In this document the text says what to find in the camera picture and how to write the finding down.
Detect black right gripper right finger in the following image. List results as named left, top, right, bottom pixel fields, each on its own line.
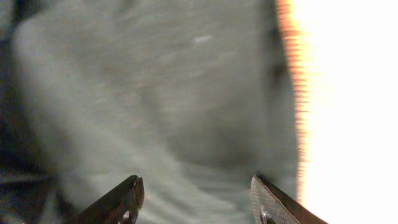
left=250, top=175, right=327, bottom=224

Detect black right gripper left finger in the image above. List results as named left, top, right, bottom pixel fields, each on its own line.
left=65, top=175, right=145, bottom=224

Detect black shorts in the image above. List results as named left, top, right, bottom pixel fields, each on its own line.
left=1, top=0, right=299, bottom=223

